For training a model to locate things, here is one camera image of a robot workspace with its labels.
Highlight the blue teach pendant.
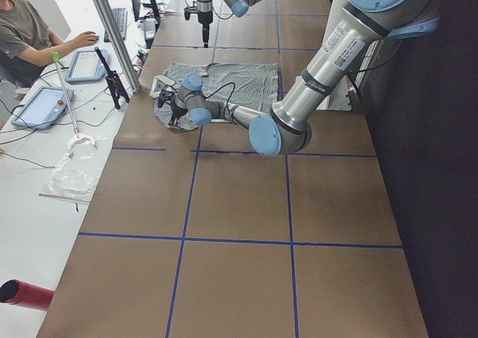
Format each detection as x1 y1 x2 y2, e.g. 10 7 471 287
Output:
65 50 106 84
11 86 67 130

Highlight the black tripod stand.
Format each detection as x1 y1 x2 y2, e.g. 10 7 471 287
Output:
94 47 130 110

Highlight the green handled reacher grabber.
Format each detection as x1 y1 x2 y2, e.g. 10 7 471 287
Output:
51 51 80 143

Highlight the white hanger hook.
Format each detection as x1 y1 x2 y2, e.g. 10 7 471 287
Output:
67 133 98 157

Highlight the clear plastic bag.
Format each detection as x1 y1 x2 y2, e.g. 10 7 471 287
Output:
39 137 108 203

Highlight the red cylinder tube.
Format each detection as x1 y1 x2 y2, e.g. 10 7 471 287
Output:
1 279 55 311

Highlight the near blue teach pendant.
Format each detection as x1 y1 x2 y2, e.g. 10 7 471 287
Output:
11 86 67 130

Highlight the black keyboard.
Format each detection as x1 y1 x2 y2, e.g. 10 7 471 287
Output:
111 7 128 40

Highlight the seated person grey t-shirt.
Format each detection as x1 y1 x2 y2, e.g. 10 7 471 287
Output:
1 0 99 87

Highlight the white camera mast post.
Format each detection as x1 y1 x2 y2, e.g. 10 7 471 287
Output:
324 0 352 111

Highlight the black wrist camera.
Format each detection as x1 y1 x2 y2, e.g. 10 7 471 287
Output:
184 5 198 21
157 88 176 108

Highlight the navy white striped polo shirt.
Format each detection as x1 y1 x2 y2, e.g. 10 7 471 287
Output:
152 63 279 113

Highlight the far blue teach pendant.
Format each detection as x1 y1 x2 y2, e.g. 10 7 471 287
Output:
65 50 106 84

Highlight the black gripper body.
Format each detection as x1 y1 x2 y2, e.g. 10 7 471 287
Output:
170 101 186 119
198 11 213 40

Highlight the aluminium frame post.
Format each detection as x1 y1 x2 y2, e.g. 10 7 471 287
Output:
93 0 140 93

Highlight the brown paper table cover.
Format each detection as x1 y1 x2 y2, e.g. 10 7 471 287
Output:
36 0 430 338

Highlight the black cable on desk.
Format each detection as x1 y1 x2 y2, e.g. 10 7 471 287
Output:
0 102 117 171

